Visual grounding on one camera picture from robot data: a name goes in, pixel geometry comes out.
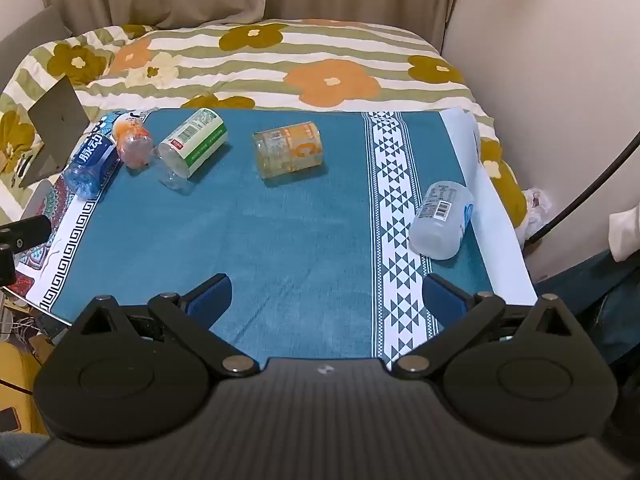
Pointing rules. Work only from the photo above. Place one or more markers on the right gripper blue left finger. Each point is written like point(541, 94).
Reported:
point(190, 316)

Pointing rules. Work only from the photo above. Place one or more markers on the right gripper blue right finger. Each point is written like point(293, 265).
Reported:
point(465, 319)

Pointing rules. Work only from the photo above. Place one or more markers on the clear white label cup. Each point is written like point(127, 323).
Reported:
point(441, 221)

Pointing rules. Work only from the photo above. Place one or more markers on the blue label bottle cup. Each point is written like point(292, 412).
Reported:
point(94, 160)

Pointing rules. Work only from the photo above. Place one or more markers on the orange label small bottle cup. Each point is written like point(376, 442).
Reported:
point(134, 144)

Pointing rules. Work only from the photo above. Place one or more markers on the green white label cup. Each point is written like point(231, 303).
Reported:
point(184, 151)

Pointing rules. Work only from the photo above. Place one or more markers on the orange label yellowish cup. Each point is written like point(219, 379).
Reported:
point(288, 149)

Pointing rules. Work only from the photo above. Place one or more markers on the white paper sheet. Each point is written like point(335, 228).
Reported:
point(494, 233)

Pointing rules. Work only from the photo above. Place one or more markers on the teal patterned cloth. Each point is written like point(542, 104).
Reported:
point(319, 260)

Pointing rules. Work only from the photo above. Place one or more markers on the grey headboard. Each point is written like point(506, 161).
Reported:
point(44, 27)

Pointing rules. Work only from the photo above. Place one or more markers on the floral striped bed quilt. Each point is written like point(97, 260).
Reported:
point(294, 65)

